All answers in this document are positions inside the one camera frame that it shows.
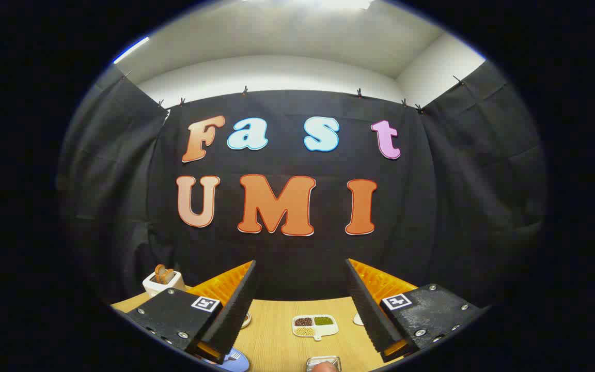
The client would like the white compartment tray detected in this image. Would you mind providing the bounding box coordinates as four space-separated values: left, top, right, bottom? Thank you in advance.
292 314 339 342

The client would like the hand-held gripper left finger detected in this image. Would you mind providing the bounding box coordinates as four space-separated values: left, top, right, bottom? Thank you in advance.
124 260 257 365

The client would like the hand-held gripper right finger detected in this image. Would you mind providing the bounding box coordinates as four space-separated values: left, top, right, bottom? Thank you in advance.
346 258 489 362

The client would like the blue round plate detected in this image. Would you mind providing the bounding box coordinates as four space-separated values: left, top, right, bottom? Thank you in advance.
202 347 250 372

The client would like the metal wire basket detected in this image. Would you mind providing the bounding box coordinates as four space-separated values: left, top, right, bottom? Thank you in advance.
306 355 342 372

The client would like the white toaster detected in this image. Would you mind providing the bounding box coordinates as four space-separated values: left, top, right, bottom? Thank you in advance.
143 269 186 298

